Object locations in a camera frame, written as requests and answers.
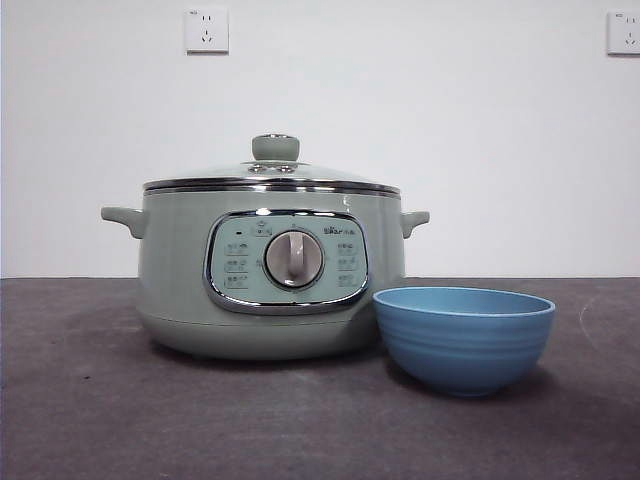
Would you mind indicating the glass lid with green knob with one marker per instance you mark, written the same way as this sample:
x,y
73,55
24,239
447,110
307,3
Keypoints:
x,y
320,175

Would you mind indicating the pale green electric steamer pot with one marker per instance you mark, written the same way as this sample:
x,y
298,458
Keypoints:
x,y
180,280

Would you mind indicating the blue ribbed bowl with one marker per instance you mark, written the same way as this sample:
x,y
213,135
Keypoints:
x,y
465,345

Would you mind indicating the white wall socket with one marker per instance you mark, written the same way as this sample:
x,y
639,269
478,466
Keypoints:
x,y
625,33
207,31

